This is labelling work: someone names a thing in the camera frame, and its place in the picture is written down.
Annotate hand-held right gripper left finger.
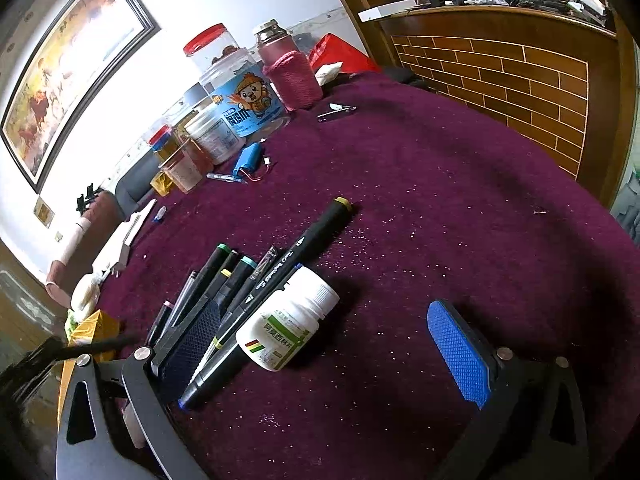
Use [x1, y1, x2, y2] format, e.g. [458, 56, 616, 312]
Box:
[55, 299, 222, 480]

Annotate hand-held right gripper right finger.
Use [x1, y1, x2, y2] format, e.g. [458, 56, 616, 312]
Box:
[426, 299, 592, 480]

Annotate clear gel pen black grip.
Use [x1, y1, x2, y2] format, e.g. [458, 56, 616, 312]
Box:
[252, 245, 279, 283]

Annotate black marker with yellow caps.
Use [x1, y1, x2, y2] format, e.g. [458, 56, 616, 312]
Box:
[212, 196, 354, 356]

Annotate black marker with blue caps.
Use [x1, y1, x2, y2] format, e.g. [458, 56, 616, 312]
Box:
[178, 262, 306, 411]

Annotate dark pen with pink tip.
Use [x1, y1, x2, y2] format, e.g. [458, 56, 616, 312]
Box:
[145, 300, 173, 348]

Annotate grey pen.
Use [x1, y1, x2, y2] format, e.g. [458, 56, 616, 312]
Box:
[170, 271, 199, 328]

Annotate black marker with green cap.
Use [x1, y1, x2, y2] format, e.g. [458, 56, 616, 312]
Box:
[170, 242, 233, 331]

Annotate black marker with teal cap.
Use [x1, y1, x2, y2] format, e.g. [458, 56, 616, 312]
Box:
[220, 256, 258, 321]

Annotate black marker with yellow band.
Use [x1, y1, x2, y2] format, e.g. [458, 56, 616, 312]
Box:
[200, 249, 241, 306]

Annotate white medicine bottle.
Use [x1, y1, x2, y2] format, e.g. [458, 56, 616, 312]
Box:
[235, 266, 341, 372]

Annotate yellow cardboard box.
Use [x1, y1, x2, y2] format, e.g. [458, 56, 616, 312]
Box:
[57, 309, 122, 413]

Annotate white plastic bag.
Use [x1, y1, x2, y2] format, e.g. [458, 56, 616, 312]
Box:
[70, 272, 104, 312]

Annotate white power adapter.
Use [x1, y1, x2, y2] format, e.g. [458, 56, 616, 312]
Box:
[92, 199, 157, 279]

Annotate pink upholstered chair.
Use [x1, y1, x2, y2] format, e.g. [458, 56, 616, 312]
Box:
[45, 190, 126, 307]

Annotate purple velvet tablecloth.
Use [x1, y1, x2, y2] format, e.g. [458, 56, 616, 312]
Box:
[95, 67, 640, 480]

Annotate dark grey chair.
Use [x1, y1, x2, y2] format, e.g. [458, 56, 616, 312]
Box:
[115, 157, 162, 207]

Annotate clear plastic cup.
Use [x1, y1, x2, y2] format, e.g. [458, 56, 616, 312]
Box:
[159, 137, 214, 195]

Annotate blue battery pack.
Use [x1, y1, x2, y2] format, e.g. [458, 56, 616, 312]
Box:
[233, 142, 273, 183]

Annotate small jar with red lid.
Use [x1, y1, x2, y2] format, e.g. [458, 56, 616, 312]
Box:
[147, 125, 182, 162]

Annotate white plastic jar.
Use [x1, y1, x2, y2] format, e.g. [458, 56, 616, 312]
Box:
[186, 109, 239, 165]

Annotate jar with grey lid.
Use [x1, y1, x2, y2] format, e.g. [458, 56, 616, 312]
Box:
[182, 85, 212, 112]

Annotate large clear jar red lid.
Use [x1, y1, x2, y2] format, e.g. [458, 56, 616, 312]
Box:
[182, 22, 292, 142]

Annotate small black clip tool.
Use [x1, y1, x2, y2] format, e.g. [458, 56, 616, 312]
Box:
[316, 102, 358, 122]

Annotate wooden counter with brick pattern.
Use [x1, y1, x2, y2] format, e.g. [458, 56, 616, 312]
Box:
[359, 4, 622, 182]

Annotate pink bottle with knitted sleeve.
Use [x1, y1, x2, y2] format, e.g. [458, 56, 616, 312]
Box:
[252, 19, 324, 112]

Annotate white tissue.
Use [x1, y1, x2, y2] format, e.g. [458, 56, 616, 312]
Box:
[313, 61, 344, 84]

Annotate red plastic basket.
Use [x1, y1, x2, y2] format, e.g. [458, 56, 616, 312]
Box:
[307, 32, 382, 77]

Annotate flat white box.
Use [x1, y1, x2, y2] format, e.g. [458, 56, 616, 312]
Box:
[357, 2, 419, 24]

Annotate black wall hook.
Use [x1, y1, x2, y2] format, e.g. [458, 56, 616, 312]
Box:
[75, 182, 102, 212]

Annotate small yellow wall plate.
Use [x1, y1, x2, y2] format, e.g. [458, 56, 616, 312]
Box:
[34, 197, 55, 229]

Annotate framed wall painting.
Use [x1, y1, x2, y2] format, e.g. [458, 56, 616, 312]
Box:
[0, 0, 162, 194]

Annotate wooden door frame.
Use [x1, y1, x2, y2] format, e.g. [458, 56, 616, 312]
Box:
[315, 0, 383, 67]

